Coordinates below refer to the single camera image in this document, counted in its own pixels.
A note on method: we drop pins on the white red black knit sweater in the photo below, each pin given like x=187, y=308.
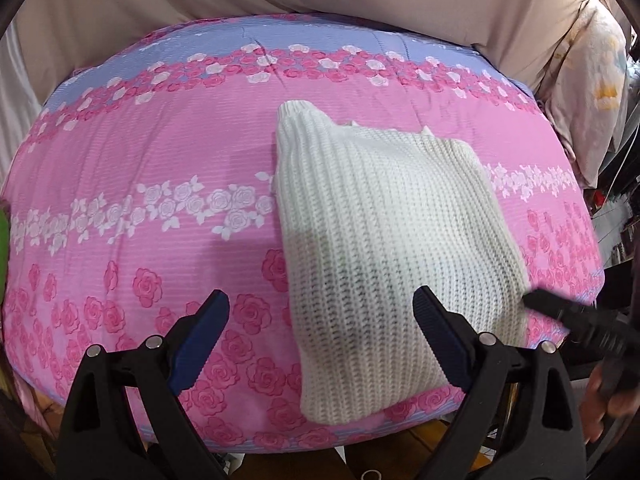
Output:
x=380, y=240

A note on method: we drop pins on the person's right hand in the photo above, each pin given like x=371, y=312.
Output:
x=597, y=405

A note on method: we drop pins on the green cloth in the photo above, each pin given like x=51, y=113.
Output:
x=4, y=245

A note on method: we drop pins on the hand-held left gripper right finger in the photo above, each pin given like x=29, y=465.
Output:
x=440, y=335

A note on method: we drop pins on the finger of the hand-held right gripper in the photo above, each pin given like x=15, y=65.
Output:
x=545, y=305

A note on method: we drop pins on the floral pillow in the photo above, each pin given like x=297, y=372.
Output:
x=595, y=90

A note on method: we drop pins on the white curtain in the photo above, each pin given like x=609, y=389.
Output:
x=17, y=110

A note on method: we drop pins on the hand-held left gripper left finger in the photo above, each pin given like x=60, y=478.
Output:
x=200, y=345

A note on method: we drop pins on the pink floral blanket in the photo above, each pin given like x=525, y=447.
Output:
x=150, y=170

